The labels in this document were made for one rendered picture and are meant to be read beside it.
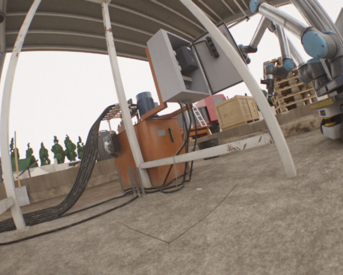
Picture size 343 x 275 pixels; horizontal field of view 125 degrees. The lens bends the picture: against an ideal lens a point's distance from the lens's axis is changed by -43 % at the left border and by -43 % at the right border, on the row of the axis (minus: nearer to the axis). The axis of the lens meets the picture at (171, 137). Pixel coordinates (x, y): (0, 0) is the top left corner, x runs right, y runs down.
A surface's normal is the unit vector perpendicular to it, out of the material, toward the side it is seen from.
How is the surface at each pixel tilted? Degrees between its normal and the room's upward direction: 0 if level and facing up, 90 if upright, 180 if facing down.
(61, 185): 90
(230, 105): 90
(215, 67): 90
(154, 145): 90
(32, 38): 172
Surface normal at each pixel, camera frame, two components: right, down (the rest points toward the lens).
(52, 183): 0.68, -0.23
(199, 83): -0.69, 0.15
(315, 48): -0.94, 0.34
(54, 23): 0.36, 0.92
